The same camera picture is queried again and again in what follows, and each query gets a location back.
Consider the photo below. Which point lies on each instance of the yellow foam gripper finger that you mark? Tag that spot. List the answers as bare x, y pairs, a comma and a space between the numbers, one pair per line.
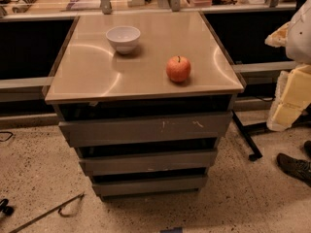
279, 37
292, 97

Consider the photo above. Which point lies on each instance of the grey top drawer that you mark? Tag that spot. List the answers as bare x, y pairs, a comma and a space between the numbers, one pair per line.
105, 132

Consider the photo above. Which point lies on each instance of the grey drawer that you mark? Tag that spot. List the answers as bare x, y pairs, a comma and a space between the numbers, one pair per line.
148, 162
105, 132
150, 186

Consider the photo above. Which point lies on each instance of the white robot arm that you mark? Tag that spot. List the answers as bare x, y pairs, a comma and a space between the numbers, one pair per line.
298, 47

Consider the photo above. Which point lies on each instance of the grey middle drawer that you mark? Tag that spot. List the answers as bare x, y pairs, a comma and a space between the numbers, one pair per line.
148, 162

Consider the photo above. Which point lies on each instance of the grey drawer cabinet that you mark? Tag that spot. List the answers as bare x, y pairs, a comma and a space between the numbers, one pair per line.
93, 81

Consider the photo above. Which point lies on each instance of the grey bottom drawer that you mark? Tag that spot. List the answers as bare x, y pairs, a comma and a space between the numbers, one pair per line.
150, 186

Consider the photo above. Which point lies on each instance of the black table leg stand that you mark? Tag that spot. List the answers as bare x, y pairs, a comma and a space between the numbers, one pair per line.
247, 131

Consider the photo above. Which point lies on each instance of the dark shoe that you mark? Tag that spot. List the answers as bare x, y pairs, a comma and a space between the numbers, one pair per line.
296, 168

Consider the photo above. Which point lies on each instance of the red apple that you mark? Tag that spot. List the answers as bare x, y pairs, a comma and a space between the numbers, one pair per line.
178, 69

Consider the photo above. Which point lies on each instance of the white ceramic bowl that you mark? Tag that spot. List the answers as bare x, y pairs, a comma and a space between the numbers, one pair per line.
123, 39

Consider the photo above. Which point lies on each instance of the metal rod on floor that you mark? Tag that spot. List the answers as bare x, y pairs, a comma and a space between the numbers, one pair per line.
47, 213

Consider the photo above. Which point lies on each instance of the black object floor left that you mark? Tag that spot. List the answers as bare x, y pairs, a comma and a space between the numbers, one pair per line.
5, 208

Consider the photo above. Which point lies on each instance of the grey side rail right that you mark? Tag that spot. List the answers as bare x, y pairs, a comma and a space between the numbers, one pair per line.
259, 73

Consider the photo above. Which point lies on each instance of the grey side rail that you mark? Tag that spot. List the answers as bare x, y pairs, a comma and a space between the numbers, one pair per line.
29, 89
259, 73

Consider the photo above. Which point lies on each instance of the grey side rail left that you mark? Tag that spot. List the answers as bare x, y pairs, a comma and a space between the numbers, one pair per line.
29, 89

